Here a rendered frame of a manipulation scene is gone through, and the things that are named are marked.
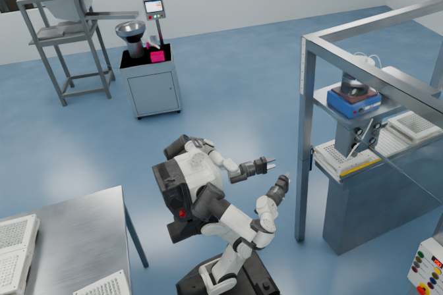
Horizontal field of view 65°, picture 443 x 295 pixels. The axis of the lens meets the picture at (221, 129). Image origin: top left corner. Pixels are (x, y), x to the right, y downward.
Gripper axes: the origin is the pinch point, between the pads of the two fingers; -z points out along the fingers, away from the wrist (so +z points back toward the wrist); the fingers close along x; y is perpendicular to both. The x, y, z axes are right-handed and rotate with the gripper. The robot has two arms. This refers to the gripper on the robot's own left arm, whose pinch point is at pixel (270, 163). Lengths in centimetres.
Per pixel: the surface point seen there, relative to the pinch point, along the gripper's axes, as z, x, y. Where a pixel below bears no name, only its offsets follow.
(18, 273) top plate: 144, 12, 18
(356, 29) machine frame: -57, -65, -16
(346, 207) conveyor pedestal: -50, 48, 10
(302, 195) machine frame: -28, 51, -11
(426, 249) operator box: -33, -13, 83
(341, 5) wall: -336, 93, -469
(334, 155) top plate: -41.4, 5.9, 2.0
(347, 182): -43.2, 16.7, 15.5
